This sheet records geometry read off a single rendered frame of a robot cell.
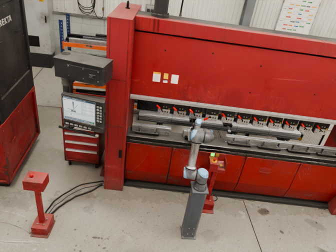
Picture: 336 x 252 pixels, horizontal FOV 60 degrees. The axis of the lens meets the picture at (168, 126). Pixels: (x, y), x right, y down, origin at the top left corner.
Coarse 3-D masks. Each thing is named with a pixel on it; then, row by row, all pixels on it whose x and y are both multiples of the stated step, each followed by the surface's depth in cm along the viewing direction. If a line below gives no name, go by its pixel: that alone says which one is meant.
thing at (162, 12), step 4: (156, 0) 298; (160, 0) 296; (164, 0) 297; (168, 0) 301; (156, 4) 300; (160, 4) 298; (164, 4) 299; (168, 4) 305; (156, 8) 302; (160, 8) 300; (164, 8) 301; (180, 8) 320; (152, 12) 306; (156, 12) 303; (160, 12) 302; (164, 12) 304; (168, 12) 313; (180, 12) 321; (156, 16) 303; (160, 16) 302; (164, 16) 304; (168, 16) 308
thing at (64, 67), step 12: (60, 60) 268; (72, 60) 266; (84, 60) 270; (96, 60) 274; (108, 60) 278; (60, 72) 275; (72, 72) 271; (84, 72) 269; (96, 72) 266; (108, 72) 278; (72, 84) 296; (96, 84) 273
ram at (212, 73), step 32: (160, 64) 326; (192, 64) 325; (224, 64) 324; (256, 64) 323; (288, 64) 322; (320, 64) 321; (160, 96) 347; (192, 96) 345; (224, 96) 344; (256, 96) 343; (288, 96) 342; (320, 96) 341
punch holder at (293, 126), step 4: (284, 120) 364; (288, 120) 359; (292, 120) 359; (296, 120) 359; (284, 124) 363; (292, 124) 362; (296, 124) 362; (284, 128) 365; (288, 128) 365; (292, 128) 365
